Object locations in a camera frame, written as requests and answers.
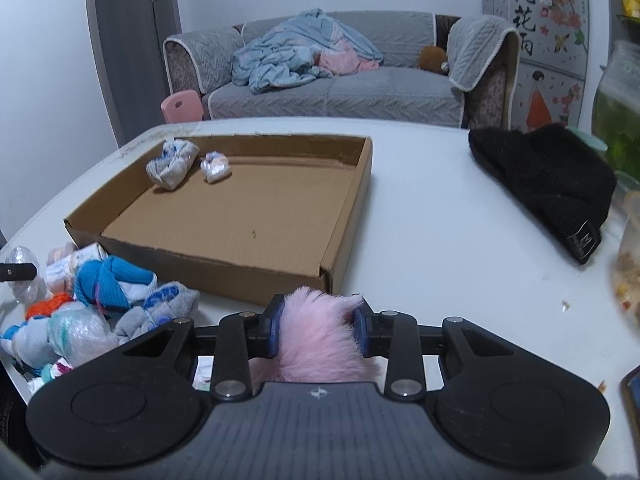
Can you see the pink plastic stool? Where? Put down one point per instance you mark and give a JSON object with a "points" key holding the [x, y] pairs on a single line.
{"points": [[181, 107]]}

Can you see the white blue print sock bundle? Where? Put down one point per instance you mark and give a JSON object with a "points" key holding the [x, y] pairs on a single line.
{"points": [[172, 165]]}

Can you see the teal plastic lid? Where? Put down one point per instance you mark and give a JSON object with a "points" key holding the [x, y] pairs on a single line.
{"points": [[592, 140]]}

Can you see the pink fluffy pompom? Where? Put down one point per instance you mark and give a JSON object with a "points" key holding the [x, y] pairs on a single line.
{"points": [[315, 330]]}

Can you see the floral wall poster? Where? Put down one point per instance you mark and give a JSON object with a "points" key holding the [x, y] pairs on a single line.
{"points": [[550, 25]]}

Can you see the grey door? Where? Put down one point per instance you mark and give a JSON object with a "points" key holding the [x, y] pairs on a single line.
{"points": [[125, 70]]}

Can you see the grey knitted throw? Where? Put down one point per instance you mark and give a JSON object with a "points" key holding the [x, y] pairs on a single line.
{"points": [[475, 45]]}

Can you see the bubble wrap bundle green band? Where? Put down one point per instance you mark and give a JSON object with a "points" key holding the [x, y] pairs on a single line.
{"points": [[80, 335]]}

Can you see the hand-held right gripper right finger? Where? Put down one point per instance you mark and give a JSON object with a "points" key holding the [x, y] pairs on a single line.
{"points": [[361, 330]]}

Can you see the glass fish bowl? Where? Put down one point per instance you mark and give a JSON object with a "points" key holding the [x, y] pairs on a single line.
{"points": [[620, 110]]}

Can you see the blue sock bundle pink band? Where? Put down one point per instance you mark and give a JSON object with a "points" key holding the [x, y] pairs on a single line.
{"points": [[110, 280]]}

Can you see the clear plastic snack container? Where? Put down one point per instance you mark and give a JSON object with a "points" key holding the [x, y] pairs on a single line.
{"points": [[631, 260]]}

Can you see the grey sofa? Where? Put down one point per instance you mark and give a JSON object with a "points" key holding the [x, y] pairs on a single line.
{"points": [[375, 95]]}

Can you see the pale pink sock bundle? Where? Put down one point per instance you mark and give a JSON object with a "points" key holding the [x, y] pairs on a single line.
{"points": [[62, 270]]}

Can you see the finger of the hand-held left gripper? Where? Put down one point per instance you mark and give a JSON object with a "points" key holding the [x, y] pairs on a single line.
{"points": [[17, 271]]}

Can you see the pink cloth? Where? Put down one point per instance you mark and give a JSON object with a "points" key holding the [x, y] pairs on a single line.
{"points": [[342, 62]]}

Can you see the black knit hat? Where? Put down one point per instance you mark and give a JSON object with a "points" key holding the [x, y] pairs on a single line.
{"points": [[545, 175]]}

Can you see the light blue blanket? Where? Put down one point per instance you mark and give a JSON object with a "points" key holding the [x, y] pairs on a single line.
{"points": [[280, 55]]}

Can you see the grey blue print sock bundle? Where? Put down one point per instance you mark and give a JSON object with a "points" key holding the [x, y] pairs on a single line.
{"points": [[160, 305]]}

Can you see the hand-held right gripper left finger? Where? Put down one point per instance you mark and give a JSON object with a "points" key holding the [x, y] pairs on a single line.
{"points": [[276, 327]]}

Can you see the brown plush toy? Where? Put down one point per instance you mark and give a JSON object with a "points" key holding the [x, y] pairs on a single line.
{"points": [[431, 59]]}

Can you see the shallow cardboard box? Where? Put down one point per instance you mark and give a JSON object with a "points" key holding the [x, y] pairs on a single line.
{"points": [[225, 220]]}

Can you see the small shiny wrapped bundle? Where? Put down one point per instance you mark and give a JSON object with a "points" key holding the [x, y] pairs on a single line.
{"points": [[215, 167]]}

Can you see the white sock roll beige band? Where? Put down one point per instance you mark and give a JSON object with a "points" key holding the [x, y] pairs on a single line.
{"points": [[25, 342]]}

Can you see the yellow packet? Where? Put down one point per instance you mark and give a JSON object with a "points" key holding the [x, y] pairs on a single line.
{"points": [[631, 5]]}

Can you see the clear bubble wrap bundle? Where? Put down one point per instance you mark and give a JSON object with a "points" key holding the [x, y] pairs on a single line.
{"points": [[22, 292]]}

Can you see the dark smartphone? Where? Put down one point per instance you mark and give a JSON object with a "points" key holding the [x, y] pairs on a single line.
{"points": [[632, 395]]}

